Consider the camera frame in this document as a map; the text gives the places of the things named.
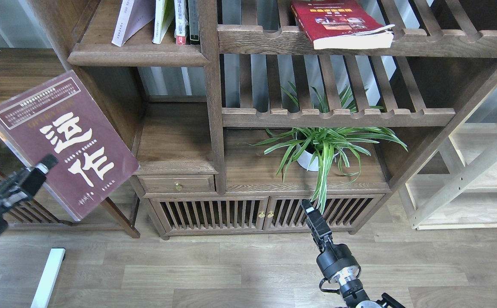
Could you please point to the red white upright book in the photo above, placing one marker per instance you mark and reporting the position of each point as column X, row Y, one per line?
column 181, row 21

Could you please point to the light wooden shelf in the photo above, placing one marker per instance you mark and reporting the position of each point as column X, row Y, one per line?
column 466, row 196

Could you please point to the brass drawer knob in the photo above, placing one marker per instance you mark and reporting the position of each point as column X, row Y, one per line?
column 178, row 186

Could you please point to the green spider plant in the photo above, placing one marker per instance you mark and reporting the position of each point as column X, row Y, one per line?
column 323, row 146

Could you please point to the black upright book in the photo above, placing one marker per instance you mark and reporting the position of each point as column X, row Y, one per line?
column 193, row 22

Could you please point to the dark brown book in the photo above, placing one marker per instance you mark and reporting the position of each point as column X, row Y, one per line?
column 61, row 118

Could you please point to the white plant pot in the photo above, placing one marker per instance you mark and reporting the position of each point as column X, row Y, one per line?
column 305, row 160

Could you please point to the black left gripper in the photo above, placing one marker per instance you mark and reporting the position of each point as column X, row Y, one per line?
column 23, row 185

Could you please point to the white lavender paperback book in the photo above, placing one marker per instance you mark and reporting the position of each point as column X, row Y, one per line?
column 133, row 15

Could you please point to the dark wooden side table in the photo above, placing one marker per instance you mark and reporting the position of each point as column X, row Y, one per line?
column 22, row 69

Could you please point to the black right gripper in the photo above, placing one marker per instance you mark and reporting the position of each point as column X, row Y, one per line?
column 335, row 261

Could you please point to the dark wooden bookshelf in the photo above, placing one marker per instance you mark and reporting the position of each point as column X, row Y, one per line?
column 191, row 112

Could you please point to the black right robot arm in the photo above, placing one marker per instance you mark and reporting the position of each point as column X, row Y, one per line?
column 355, row 296

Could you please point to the white stand leg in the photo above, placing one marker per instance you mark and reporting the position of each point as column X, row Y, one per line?
column 48, row 278

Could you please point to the white green upright book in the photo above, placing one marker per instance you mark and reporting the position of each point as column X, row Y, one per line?
column 164, row 15

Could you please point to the red paperback book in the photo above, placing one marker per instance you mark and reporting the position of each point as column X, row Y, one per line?
column 340, row 24

